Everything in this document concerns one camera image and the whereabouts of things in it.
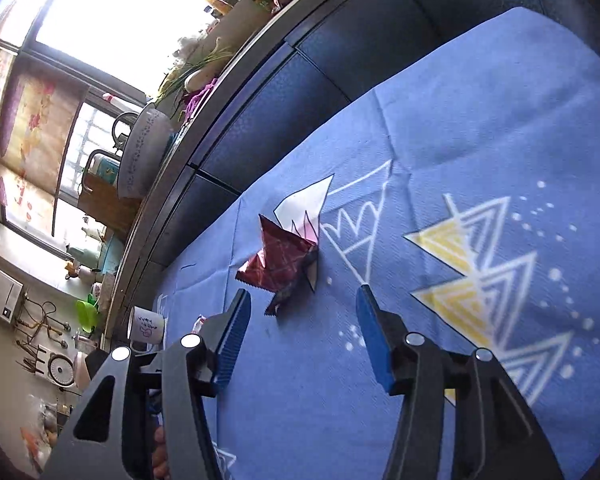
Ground green plastic ladle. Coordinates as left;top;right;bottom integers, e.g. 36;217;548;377
75;300;101;334

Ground person's left hand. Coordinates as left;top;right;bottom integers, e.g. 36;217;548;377
151;426;170;480

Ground purple cloth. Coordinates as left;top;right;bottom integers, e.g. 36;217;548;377
182;77;222;122

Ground white water heater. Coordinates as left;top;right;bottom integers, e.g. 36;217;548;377
0;255;25;324

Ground dark red snack wrapper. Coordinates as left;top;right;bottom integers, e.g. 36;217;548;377
236;212;323;317

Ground wooden cutting board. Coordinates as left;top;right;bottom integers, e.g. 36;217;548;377
77;174;142;234

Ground white radish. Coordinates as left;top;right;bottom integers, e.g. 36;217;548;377
182;67;219;89

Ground patterned roller blind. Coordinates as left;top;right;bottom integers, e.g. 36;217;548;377
0;45;89;223

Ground teal canister with handle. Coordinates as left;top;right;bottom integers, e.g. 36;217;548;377
82;150;124;184

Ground steel kettle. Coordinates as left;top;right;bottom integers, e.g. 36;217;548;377
111;110;142;150

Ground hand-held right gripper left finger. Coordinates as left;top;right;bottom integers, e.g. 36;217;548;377
40;287;253;480

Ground round kitchen scale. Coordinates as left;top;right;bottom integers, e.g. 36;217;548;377
47;352;76;387

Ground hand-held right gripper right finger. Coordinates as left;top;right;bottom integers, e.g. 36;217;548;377
356;284;566;480

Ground white enamel mug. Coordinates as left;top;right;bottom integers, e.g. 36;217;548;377
128;306;167;354

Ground green onions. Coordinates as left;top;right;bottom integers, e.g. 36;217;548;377
155;42;236;102

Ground white enamel basin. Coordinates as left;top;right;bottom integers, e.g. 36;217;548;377
116;102;174;199

